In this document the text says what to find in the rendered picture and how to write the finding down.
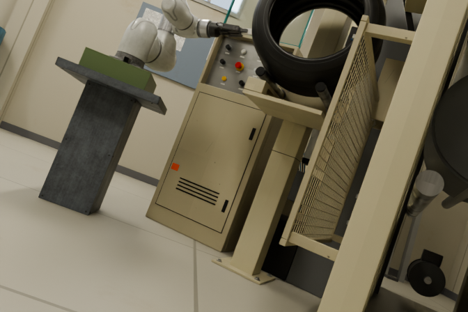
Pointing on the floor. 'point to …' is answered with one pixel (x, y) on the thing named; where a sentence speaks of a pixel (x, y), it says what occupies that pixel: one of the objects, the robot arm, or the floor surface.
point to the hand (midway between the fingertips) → (248, 31)
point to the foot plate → (244, 271)
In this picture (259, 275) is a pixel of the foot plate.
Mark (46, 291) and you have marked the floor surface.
